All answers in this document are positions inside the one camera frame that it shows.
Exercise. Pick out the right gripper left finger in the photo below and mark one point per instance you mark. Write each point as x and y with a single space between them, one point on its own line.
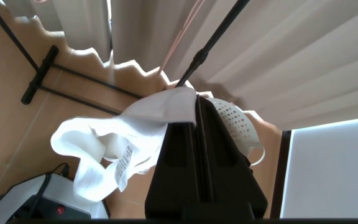
172 193

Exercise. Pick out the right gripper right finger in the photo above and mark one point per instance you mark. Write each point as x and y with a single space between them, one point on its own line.
235 193

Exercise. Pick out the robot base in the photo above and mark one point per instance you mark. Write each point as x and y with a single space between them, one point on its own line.
17 196

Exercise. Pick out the pink clothes hanger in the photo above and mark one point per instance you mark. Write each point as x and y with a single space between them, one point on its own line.
182 32

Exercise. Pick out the white printed t-shirt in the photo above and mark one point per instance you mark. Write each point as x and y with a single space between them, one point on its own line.
141 124

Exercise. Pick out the white laundry basket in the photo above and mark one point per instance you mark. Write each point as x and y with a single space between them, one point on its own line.
238 124

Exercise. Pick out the white curtain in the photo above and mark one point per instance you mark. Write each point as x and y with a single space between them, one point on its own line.
291 62

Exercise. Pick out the black clothes rack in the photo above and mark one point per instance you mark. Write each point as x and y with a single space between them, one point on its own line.
40 73

